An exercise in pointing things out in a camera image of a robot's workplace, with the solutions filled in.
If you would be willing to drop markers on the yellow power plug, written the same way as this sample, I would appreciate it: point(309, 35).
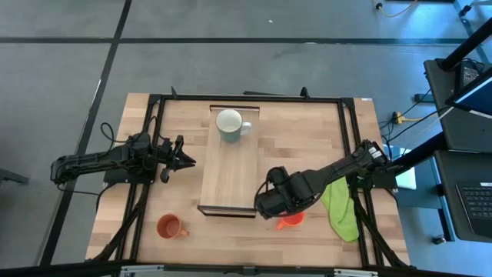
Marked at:
point(401, 118)

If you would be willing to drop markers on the black power adapter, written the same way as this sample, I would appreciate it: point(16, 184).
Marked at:
point(467, 75)

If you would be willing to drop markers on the white box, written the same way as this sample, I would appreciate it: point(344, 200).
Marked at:
point(407, 179)

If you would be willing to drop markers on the wooden shelf with black frame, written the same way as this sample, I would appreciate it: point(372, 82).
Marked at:
point(230, 173)

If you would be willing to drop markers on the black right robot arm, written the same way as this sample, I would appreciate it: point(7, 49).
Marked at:
point(338, 169)

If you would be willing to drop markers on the bright orange cup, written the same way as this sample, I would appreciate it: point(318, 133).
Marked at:
point(294, 221)

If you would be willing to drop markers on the teal mug with white interior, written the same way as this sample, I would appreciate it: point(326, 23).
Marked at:
point(229, 125)

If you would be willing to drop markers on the grey furniture leg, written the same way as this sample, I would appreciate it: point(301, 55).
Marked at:
point(11, 177)

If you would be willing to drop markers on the black desk with laptop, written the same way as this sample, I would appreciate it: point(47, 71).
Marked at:
point(447, 200)

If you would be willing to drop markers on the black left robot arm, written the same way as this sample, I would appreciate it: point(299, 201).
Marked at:
point(96, 159)

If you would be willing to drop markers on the black laptop keyboard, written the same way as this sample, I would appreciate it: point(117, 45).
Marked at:
point(478, 204)

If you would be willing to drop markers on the black rail with silver brackets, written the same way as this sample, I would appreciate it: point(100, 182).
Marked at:
point(77, 269)

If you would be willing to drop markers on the tilted dark screen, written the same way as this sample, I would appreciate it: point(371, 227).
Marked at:
point(474, 96)

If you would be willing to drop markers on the green microfibre cloth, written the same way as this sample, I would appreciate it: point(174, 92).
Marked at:
point(340, 215)

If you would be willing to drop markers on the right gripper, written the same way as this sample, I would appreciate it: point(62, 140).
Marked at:
point(280, 196)

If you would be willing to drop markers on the black diagonal pole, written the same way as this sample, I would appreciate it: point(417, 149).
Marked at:
point(467, 44)
point(421, 152)

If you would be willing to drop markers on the black desk caster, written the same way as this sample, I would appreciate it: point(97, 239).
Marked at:
point(438, 240)

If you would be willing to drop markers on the terracotta brown mug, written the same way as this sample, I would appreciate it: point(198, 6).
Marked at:
point(168, 226)

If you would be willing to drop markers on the black side desk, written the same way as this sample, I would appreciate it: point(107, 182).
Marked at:
point(457, 131)

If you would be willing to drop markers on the black aluminium table frame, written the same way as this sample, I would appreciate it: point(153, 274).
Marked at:
point(250, 98)

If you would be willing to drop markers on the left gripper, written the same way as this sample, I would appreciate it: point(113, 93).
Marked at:
point(169, 154)

